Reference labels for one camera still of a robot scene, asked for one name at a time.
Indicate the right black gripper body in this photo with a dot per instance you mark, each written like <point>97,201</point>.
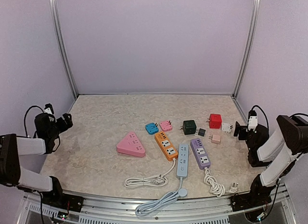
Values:
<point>242,133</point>

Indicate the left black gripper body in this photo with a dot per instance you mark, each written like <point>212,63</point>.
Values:
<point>53,132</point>

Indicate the white charger plug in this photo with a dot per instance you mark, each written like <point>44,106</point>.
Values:
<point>226,127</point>

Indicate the pale pink charger plug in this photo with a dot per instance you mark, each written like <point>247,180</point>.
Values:
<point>214,138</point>

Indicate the red cube socket adapter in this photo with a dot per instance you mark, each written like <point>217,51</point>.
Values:
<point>214,121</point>

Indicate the dark grey charger plug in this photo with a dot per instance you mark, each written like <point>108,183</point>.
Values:
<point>201,132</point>

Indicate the purple power strip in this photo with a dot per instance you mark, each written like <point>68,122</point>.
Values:
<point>200,153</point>

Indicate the dark green cube adapter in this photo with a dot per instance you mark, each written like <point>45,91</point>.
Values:
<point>188,127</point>

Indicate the light blue power strip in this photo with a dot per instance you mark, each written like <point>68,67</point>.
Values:
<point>183,161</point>

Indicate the pink triangular power socket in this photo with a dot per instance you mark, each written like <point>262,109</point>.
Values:
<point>131,145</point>

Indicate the orange power strip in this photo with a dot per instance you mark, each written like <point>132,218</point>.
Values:
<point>166,146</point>

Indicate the blue charger plug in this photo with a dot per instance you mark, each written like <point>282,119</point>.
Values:
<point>152,128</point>

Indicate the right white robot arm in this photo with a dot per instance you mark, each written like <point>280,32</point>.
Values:
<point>277,152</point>

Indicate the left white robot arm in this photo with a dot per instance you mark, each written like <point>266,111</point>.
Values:
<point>15,150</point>

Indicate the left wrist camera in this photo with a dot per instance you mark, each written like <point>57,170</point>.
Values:
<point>49,109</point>

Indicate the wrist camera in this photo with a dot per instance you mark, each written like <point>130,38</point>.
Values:
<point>252,120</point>
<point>49,109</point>

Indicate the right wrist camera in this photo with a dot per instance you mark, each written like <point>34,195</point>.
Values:
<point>252,120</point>

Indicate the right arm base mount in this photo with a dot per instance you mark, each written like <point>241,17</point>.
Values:
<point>257,196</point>

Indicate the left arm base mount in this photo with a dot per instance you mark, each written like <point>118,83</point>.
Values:
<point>62,201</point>

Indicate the aluminium front rail frame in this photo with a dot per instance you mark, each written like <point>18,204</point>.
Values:
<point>175,210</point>

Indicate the left aluminium corner post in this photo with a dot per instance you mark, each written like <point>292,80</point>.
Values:
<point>62,49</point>

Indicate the aluminium corner post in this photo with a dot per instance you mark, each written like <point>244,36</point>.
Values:
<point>62,49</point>
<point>248,47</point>

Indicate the right aluminium corner post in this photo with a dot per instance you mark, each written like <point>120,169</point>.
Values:
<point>248,47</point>

